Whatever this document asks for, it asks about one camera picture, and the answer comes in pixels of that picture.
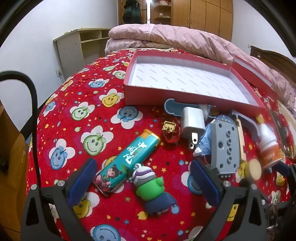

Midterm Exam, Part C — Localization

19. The white charger plug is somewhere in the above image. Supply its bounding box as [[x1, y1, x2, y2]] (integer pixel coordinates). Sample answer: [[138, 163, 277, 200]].
[[180, 107, 206, 150]]

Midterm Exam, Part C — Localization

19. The red smiley printed blanket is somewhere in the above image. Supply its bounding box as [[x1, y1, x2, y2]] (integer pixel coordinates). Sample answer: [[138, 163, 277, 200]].
[[26, 47, 296, 241]]

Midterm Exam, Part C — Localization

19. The black smartphone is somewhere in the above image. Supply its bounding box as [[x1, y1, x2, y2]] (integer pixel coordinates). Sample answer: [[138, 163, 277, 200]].
[[269, 109, 296, 160]]

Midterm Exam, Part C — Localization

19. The wooden wardrobe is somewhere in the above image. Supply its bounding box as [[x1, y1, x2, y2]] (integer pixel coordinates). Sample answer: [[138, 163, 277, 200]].
[[172, 0, 233, 42]]

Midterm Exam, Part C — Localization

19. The grey toy block plate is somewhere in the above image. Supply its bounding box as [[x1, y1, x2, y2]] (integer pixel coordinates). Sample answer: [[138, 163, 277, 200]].
[[206, 120, 241, 179]]

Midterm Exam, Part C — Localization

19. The cream bookshelf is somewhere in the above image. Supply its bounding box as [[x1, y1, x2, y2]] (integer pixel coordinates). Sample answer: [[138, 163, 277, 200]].
[[53, 28, 114, 81]]

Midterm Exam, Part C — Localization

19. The thick black cable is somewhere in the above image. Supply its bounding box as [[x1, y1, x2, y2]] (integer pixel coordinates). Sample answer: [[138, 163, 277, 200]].
[[0, 71, 42, 188]]

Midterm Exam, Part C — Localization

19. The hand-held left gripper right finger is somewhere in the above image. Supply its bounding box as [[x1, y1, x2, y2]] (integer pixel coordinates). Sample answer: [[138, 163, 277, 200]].
[[190, 159, 278, 241]]

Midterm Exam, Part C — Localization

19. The wooden notched stick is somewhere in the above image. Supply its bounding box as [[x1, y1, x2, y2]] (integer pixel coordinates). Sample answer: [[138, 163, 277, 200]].
[[236, 117, 247, 163]]

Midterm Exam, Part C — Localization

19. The wooden desk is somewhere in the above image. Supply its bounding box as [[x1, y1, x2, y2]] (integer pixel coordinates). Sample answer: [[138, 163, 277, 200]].
[[0, 102, 29, 237]]

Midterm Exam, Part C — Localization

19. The curved grey-white plastic piece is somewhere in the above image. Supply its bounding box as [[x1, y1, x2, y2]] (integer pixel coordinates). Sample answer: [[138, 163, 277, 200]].
[[229, 110, 262, 142]]

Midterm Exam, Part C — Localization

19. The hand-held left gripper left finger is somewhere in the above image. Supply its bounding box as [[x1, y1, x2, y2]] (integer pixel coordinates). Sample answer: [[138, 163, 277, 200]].
[[22, 158, 100, 241]]

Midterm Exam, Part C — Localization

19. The dark wooden headboard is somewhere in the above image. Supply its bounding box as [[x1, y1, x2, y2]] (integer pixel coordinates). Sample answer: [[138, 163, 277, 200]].
[[250, 46, 296, 86]]

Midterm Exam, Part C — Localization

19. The teal cartoon lighter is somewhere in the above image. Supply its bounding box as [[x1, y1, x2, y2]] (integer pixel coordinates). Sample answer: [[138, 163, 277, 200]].
[[94, 129, 161, 197]]

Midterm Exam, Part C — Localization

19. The blue-grey plastic toy piece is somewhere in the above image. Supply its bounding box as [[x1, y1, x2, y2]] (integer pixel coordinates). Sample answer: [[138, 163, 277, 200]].
[[164, 98, 219, 117]]

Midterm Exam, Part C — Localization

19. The round cream wooden disc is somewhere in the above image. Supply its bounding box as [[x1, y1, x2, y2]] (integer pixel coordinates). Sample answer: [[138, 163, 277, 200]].
[[245, 159, 263, 181]]

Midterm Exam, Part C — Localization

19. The pink quilt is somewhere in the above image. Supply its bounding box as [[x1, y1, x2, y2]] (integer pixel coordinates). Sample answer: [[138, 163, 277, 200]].
[[109, 23, 296, 109]]

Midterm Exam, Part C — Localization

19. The red cardboard box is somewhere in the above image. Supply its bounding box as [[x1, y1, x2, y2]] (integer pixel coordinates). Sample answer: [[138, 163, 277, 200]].
[[123, 50, 266, 112]]

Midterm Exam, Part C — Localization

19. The white bottle orange label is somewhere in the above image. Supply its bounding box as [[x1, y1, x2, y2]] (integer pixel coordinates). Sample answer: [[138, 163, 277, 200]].
[[257, 122, 286, 169]]

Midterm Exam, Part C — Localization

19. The wooden corner shelf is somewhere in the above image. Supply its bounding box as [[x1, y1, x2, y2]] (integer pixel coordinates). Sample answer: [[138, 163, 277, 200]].
[[153, 0, 173, 25]]

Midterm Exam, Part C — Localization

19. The red cardboard box lid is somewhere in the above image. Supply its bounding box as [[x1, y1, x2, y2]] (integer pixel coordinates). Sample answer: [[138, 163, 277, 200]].
[[231, 55, 279, 101]]

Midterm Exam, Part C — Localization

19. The small red toy car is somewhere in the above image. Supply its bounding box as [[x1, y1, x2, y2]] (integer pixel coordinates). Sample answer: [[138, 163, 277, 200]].
[[161, 117, 182, 145]]

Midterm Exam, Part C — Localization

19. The blue correction tape dispenser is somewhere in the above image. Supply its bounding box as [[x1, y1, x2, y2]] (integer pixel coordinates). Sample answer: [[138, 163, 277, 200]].
[[193, 115, 236, 158]]

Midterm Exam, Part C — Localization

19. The green purple cartoon figure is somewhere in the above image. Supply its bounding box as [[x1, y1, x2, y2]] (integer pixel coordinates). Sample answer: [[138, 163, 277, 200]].
[[128, 163, 178, 216]]

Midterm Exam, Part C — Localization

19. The dark green jacket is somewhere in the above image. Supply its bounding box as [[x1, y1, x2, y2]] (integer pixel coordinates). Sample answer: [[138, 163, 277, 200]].
[[122, 0, 141, 25]]

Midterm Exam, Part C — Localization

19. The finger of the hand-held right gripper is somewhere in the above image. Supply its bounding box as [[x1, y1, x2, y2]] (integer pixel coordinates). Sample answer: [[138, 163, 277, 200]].
[[276, 161, 296, 185]]

